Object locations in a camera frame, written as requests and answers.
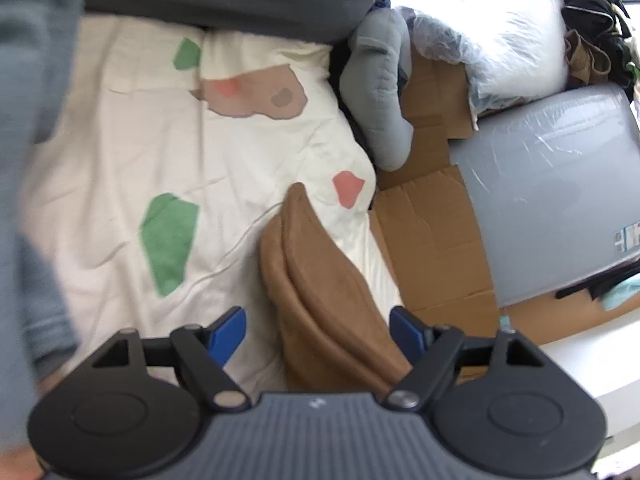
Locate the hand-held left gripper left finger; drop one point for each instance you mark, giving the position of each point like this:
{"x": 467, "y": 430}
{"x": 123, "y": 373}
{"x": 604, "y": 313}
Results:
{"x": 227, "y": 337}

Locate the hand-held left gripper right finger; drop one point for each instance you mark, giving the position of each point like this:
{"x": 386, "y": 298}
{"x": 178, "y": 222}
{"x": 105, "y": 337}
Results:
{"x": 407, "y": 335}

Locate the brown t-shirt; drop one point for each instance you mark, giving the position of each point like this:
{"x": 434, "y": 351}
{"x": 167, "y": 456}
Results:
{"x": 325, "y": 300}

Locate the black clothes pile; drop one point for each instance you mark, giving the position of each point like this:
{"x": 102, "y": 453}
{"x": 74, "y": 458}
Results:
{"x": 595, "y": 15}

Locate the flattened cardboard sheet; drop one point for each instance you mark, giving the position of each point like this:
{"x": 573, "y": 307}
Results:
{"x": 430, "y": 240}

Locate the upright cardboard box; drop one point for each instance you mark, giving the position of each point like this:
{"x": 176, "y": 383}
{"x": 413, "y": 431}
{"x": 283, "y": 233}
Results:
{"x": 550, "y": 315}

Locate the grey plastic-wrapped mattress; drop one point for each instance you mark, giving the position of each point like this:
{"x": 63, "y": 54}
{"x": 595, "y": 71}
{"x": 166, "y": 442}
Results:
{"x": 540, "y": 185}

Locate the cream bear print bed sheet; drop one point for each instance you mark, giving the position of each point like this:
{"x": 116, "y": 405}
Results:
{"x": 125, "y": 150}

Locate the grey neck pillow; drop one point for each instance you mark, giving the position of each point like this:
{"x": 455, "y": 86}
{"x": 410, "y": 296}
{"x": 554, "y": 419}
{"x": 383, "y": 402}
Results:
{"x": 380, "y": 110}

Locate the grey-blue denim garment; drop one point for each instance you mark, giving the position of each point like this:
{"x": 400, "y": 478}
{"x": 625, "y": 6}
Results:
{"x": 30, "y": 160}

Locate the black cloth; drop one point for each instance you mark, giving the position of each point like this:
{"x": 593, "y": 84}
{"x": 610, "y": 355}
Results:
{"x": 337, "y": 60}

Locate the white pillow in plastic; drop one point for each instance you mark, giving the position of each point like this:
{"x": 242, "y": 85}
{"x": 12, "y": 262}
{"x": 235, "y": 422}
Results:
{"x": 500, "y": 25}

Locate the tan cloth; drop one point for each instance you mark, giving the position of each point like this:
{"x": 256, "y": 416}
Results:
{"x": 585, "y": 55}

